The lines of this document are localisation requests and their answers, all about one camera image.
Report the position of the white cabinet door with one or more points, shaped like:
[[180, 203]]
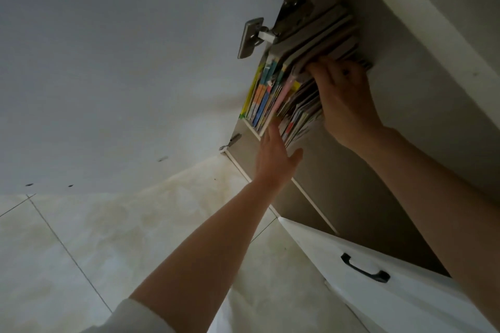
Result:
[[398, 305]]

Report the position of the white cabinet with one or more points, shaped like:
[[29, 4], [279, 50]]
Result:
[[414, 83]]

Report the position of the row of colourful books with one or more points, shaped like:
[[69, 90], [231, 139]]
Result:
[[273, 83]]

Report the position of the large metal door hinge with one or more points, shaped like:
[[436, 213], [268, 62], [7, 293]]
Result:
[[289, 12]]

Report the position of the person's right fingers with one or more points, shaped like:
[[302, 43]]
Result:
[[336, 67]]

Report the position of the person's right hand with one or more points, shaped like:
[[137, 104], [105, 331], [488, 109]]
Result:
[[345, 110]]

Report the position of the person's left thumb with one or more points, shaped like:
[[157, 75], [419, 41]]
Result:
[[295, 159]]

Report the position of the white shirt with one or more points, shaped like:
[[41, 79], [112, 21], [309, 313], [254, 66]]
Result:
[[132, 319]]

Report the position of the person's right forearm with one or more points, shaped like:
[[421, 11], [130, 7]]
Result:
[[441, 204]]

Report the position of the person's left hand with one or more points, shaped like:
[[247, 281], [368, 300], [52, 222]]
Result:
[[273, 161]]

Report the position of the person's left forearm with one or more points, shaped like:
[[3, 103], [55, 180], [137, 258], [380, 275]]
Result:
[[211, 247]]

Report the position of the small metal door hinge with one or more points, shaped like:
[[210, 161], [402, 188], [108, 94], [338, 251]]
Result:
[[231, 142]]

